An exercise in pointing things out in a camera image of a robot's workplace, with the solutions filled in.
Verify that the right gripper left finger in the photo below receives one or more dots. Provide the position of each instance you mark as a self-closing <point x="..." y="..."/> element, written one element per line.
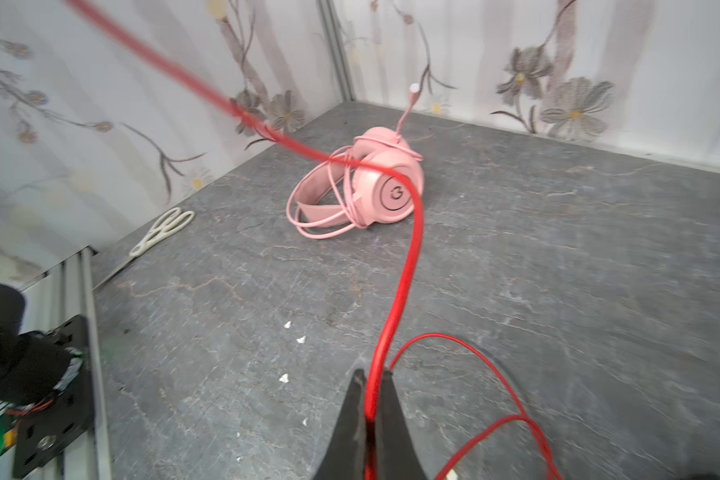
<point x="345" y="455"/>

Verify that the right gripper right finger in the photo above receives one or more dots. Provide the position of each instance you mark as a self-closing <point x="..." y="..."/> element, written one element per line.
<point x="396" y="457"/>

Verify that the pink headset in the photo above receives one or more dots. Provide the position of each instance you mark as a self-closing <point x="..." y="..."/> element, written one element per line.
<point x="333" y="198"/>

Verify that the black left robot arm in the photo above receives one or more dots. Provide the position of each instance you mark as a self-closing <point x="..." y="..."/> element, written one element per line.
<point x="31" y="367"/>

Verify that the white scissors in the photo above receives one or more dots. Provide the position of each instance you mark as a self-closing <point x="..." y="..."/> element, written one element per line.
<point x="166" y="225"/>

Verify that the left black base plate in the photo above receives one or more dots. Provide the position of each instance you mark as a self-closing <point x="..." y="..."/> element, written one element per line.
<point x="44" y="434"/>

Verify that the aluminium mounting rail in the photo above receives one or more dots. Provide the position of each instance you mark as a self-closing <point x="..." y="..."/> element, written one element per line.
<point x="58" y="295"/>

